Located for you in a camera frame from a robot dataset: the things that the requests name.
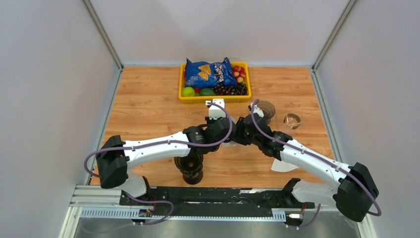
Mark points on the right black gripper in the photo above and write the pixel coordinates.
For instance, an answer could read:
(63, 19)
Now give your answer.
(237, 138)

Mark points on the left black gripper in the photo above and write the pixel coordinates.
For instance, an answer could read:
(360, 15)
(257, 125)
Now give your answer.
(210, 122)

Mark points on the white paper coffee filter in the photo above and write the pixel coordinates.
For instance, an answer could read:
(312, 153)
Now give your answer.
(231, 143)

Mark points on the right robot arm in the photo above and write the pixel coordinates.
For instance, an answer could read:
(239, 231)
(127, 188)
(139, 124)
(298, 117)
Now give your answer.
(349, 188)

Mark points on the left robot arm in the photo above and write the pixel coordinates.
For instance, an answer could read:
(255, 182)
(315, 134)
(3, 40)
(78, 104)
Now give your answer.
(116, 158)

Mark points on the dark coffee dripper on stand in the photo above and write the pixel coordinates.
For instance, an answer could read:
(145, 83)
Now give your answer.
(191, 168)

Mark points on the dark green avocado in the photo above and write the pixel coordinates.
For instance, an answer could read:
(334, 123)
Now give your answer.
(207, 92)

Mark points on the dark purple grapes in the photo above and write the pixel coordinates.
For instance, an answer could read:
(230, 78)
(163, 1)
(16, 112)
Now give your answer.
(239, 90)

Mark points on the clear glass carafe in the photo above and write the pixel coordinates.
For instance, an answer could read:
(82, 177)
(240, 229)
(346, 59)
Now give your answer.
(293, 120)

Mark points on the light green apple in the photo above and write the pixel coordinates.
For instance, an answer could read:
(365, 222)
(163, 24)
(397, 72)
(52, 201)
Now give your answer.
(188, 92)

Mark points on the blue chips bag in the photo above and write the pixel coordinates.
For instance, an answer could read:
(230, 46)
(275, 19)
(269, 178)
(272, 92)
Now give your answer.
(203, 74)

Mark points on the red peaches bunch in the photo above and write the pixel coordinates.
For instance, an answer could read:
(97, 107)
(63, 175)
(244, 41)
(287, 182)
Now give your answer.
(239, 73)

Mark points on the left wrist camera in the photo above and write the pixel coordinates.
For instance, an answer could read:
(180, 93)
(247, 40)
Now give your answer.
(216, 108)

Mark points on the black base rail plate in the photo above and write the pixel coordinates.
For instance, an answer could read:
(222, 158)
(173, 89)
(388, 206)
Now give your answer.
(221, 201)

